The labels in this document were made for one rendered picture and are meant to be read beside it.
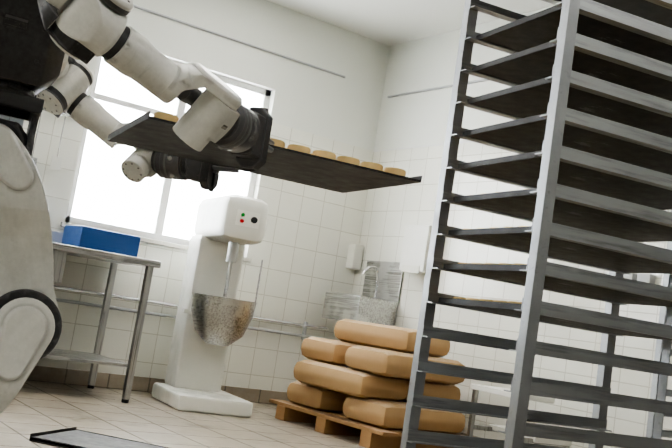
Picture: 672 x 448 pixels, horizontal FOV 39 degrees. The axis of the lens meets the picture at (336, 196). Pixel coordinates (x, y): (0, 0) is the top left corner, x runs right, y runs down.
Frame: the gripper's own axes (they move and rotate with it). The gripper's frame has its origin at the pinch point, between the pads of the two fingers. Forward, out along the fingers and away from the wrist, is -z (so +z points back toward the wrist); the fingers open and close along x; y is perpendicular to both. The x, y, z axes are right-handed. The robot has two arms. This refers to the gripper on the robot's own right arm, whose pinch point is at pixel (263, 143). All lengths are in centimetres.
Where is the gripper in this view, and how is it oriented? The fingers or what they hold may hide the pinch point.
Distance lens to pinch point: 189.1
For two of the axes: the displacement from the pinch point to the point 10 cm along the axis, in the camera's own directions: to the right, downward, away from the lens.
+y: -9.3, -0.9, 3.6
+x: 1.5, -9.8, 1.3
